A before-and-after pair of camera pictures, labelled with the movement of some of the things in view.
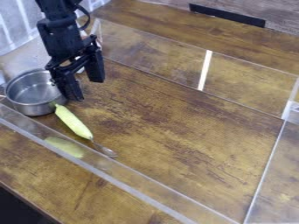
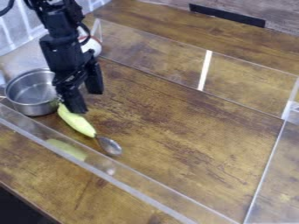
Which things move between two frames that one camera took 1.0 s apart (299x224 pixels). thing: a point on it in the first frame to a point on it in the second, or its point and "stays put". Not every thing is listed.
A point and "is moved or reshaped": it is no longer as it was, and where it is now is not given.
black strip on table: [227, 15] stays put
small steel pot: [32, 92] stays put
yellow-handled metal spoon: [81, 131] is moved or reshaped
